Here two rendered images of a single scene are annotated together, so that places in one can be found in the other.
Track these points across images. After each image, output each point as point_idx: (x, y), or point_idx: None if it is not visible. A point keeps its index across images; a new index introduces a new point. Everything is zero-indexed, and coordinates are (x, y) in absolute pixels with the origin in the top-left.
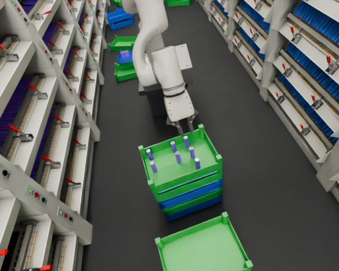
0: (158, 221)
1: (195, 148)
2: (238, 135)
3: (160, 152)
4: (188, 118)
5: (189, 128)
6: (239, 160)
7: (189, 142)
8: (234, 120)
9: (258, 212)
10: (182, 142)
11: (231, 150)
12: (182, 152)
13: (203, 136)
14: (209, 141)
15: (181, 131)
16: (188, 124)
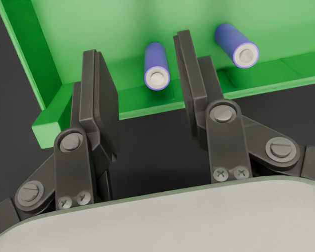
0: None
1: (113, 25)
2: (1, 129)
3: (301, 41)
4: (83, 190)
5: (116, 103)
6: (5, 45)
7: (139, 71)
8: (10, 177)
9: None
10: (174, 81)
11: (26, 85)
12: (187, 12)
13: (63, 89)
14: (16, 28)
15: (197, 64)
16: (116, 135)
